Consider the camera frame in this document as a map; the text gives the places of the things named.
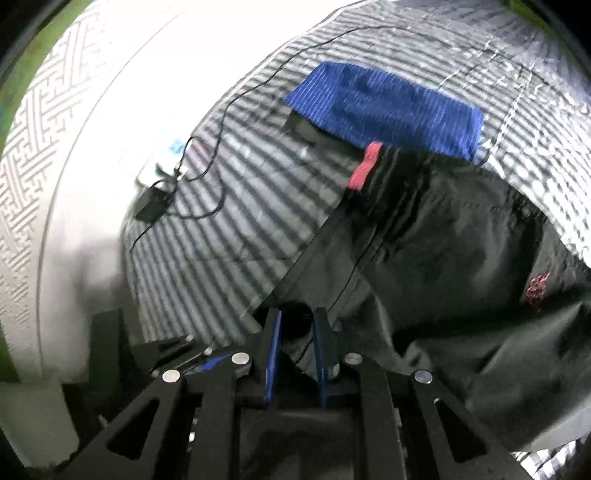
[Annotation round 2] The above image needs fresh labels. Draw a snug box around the blue folded cloth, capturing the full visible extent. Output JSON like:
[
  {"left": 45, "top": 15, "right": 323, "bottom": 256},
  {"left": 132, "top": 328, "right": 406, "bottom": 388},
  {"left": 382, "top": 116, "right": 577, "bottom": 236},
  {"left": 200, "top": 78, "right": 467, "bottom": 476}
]
[{"left": 283, "top": 61, "right": 485, "bottom": 162}]

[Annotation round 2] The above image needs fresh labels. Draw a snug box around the black cable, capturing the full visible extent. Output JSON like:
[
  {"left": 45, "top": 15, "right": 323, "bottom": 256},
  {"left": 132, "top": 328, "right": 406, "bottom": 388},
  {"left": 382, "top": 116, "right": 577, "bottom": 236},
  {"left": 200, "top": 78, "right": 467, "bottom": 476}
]
[{"left": 122, "top": 25, "right": 402, "bottom": 252}]

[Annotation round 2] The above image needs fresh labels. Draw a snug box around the black garment with red label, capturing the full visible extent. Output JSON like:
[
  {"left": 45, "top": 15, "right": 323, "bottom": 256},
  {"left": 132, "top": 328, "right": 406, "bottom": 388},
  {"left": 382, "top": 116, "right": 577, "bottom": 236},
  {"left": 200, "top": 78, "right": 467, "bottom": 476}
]
[{"left": 254, "top": 111, "right": 591, "bottom": 455}]

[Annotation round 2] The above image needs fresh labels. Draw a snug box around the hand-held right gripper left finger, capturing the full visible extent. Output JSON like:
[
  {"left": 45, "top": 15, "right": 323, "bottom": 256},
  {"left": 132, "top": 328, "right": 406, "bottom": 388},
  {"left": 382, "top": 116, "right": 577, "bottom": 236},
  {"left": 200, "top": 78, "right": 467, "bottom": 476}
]
[{"left": 60, "top": 308, "right": 283, "bottom": 480}]

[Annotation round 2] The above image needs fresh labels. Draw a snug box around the black power adapter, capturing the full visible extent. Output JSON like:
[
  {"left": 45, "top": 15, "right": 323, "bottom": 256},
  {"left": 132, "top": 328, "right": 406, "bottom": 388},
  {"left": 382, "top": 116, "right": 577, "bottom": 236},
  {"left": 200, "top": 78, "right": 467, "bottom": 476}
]
[{"left": 135, "top": 188, "right": 172, "bottom": 223}]

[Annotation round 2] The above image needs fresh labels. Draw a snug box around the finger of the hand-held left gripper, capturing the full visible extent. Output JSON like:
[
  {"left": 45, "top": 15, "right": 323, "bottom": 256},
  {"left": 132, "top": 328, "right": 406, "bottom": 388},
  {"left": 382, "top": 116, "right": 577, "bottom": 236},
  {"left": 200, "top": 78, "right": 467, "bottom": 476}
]
[{"left": 131, "top": 335, "right": 232, "bottom": 372}]

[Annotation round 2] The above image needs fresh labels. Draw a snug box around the green map wall poster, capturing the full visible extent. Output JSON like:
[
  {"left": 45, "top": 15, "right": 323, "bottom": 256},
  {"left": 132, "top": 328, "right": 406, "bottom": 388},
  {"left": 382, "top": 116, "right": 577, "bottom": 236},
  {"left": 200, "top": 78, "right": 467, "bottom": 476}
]
[{"left": 0, "top": 0, "right": 109, "bottom": 153}]

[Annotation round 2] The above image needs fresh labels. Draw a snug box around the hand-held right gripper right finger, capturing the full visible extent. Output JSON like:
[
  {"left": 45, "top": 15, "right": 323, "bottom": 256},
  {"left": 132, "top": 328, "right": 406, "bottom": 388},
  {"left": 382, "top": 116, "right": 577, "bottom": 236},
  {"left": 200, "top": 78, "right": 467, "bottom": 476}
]
[{"left": 313, "top": 307, "right": 522, "bottom": 480}]

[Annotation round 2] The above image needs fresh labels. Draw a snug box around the striped bed quilt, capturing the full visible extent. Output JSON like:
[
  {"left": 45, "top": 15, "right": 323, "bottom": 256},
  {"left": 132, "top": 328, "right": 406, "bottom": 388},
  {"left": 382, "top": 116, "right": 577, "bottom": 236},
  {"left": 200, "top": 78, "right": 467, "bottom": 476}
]
[{"left": 121, "top": 0, "right": 591, "bottom": 480}]

